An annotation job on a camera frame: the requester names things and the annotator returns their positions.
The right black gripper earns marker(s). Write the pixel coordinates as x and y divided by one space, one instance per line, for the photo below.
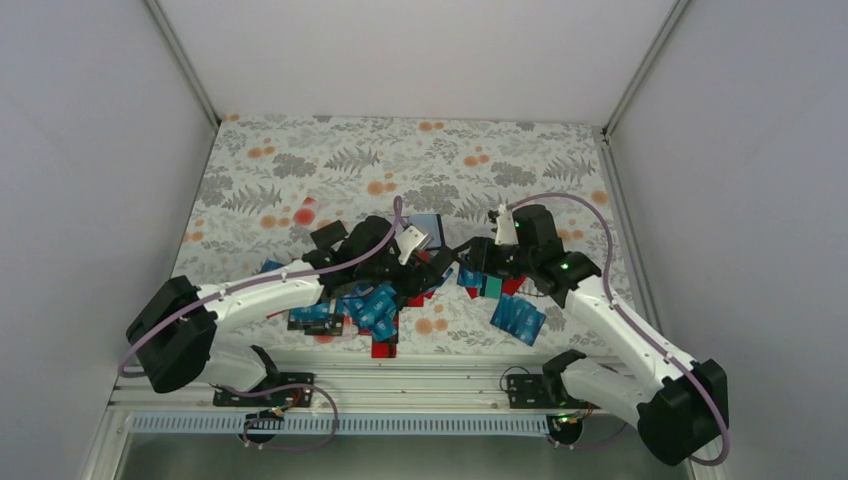
481 258

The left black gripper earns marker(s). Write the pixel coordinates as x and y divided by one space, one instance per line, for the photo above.
412 276

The black leather card holder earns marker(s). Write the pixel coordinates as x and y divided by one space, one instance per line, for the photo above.
430 224

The black card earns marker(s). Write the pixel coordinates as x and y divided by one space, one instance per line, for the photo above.
329 236

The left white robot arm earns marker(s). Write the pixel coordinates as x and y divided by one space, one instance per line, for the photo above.
181 335

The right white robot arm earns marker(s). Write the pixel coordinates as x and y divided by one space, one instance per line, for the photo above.
676 404

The teal card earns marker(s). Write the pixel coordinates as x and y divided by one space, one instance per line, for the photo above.
491 287

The blue VIP card stack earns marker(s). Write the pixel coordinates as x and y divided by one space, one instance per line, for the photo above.
519 318

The red card bottom centre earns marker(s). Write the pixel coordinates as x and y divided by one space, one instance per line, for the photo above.
384 349

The blue VIP card lower left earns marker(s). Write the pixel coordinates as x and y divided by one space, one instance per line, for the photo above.
310 314

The floral table mat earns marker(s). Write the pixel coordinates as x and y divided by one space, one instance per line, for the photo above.
272 180

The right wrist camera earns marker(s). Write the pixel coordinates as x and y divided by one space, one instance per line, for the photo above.
505 226

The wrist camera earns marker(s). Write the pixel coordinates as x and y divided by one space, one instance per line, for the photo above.
409 241
505 226

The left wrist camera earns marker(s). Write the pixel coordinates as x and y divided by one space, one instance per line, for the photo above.
409 241

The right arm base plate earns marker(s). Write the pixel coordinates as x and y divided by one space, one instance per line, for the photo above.
527 391

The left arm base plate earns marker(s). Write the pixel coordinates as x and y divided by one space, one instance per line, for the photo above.
284 390

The grey perforated cable duct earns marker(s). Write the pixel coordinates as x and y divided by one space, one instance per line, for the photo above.
530 425

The aluminium rail frame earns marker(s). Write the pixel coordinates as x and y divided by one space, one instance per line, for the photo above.
444 372

